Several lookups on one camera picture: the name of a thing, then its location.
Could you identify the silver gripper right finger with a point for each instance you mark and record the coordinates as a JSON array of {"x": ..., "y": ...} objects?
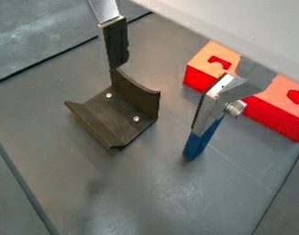
[{"x": 251, "y": 80}]

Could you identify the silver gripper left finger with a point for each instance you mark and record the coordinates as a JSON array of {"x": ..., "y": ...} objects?
[{"x": 112, "y": 30}]

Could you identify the red foam shape board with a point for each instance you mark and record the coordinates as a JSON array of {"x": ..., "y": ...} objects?
[{"x": 272, "y": 107}]

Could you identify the black curved holder bracket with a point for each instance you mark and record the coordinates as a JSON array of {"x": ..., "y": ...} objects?
[{"x": 119, "y": 113}]

